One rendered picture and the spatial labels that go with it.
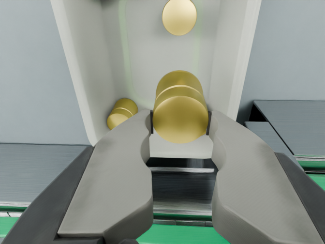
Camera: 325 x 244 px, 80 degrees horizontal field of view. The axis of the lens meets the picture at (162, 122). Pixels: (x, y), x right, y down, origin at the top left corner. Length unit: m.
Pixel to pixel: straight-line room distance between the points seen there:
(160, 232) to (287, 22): 0.30
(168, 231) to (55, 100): 0.26
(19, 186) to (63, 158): 0.07
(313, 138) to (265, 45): 0.13
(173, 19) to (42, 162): 0.30
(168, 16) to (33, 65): 0.22
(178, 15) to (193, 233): 0.24
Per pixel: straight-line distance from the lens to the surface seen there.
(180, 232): 0.28
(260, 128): 0.25
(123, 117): 0.26
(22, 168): 0.39
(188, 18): 0.21
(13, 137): 0.46
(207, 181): 0.30
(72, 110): 0.36
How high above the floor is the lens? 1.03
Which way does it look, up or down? 58 degrees down
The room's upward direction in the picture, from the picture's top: 173 degrees counter-clockwise
